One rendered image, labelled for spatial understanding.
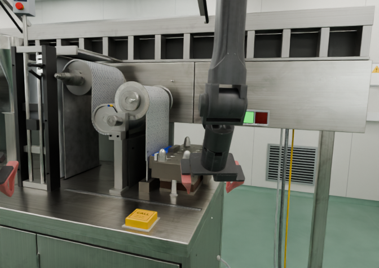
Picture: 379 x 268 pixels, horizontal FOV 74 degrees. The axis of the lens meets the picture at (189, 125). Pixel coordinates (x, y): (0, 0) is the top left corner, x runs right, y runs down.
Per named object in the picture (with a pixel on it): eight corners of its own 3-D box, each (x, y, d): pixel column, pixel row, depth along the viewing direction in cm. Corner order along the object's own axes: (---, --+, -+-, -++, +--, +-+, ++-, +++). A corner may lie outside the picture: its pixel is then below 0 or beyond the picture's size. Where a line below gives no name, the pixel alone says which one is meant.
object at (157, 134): (145, 161, 98) (145, 113, 95) (167, 149, 120) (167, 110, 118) (146, 161, 97) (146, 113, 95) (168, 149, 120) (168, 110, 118)
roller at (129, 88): (118, 115, 98) (117, 85, 97) (146, 111, 123) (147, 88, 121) (144, 116, 95) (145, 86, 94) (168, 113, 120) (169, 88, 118)
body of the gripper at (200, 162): (188, 158, 59) (191, 134, 55) (230, 158, 61) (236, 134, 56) (191, 179, 54) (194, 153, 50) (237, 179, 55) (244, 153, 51)
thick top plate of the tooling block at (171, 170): (151, 177, 93) (151, 161, 93) (183, 154, 132) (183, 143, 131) (192, 182, 89) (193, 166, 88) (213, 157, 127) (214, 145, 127)
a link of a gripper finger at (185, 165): (178, 181, 64) (180, 154, 59) (206, 180, 65) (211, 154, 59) (180, 203, 59) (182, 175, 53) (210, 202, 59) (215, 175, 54)
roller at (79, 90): (64, 95, 106) (64, 60, 104) (101, 95, 130) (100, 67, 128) (93, 95, 102) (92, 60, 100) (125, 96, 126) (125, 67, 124)
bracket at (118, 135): (108, 193, 95) (107, 113, 92) (117, 187, 101) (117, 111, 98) (119, 195, 94) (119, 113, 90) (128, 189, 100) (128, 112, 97)
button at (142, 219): (124, 226, 72) (124, 218, 71) (136, 215, 78) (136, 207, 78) (147, 230, 70) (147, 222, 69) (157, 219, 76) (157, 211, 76)
